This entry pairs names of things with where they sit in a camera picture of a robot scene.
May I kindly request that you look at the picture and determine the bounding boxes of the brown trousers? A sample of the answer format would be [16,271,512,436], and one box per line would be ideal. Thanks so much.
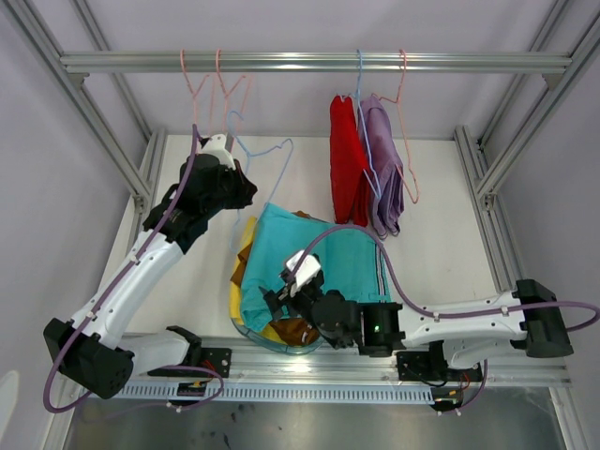
[229,217,319,353]

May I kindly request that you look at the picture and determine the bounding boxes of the teal trousers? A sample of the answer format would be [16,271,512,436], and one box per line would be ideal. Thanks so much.
[240,203,391,332]

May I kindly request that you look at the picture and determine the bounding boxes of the blue hanger with teal trousers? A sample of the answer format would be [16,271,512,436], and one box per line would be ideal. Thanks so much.
[227,110,294,252]

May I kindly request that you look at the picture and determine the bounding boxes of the red trousers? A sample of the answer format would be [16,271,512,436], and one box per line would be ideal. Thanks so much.
[329,96,370,227]

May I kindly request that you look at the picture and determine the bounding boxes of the blue hanger with red trousers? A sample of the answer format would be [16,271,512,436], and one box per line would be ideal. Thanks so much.
[342,49,382,200]

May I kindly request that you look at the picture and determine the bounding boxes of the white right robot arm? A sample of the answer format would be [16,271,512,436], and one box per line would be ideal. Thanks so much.
[261,276,574,379]

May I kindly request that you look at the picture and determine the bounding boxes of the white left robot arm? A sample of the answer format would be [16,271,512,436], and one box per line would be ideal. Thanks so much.
[43,153,257,399]

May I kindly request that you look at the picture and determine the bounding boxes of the purple trousers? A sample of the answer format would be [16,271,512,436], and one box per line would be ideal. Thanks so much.
[358,95,405,239]

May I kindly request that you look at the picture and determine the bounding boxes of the pink hanger with purple trousers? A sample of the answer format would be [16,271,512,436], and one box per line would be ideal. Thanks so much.
[376,49,421,204]

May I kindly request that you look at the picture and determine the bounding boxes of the blue plastic basin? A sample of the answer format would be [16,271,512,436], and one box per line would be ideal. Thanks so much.
[256,318,323,355]

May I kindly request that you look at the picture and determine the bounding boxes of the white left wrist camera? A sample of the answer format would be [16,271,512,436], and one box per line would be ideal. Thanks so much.
[201,133,235,169]

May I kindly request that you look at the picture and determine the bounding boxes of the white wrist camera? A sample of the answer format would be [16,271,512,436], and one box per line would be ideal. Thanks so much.
[280,250,322,296]
[201,133,235,169]

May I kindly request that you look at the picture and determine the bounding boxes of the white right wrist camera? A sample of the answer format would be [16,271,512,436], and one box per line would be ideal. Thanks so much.
[280,250,322,296]

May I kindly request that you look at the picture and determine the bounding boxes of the aluminium frame left posts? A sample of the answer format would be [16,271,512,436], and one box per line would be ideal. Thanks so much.
[1,1,167,249]

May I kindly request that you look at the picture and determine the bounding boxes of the aluminium frame posts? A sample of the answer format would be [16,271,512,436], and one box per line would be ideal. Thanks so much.
[1,1,167,249]
[452,0,600,320]

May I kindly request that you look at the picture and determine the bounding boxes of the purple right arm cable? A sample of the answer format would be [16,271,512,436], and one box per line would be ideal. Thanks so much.
[288,225,600,337]

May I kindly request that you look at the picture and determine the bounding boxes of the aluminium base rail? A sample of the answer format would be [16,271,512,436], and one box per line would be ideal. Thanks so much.
[107,332,573,388]

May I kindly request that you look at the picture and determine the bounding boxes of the aluminium hanging rail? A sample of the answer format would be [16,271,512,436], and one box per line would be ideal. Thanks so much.
[59,51,574,74]

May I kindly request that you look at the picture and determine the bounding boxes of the aluminium frame right posts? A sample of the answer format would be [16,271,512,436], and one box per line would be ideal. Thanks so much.
[452,0,600,320]

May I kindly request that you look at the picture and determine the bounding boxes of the white slotted cable duct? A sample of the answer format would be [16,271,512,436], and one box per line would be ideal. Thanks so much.
[116,381,434,405]

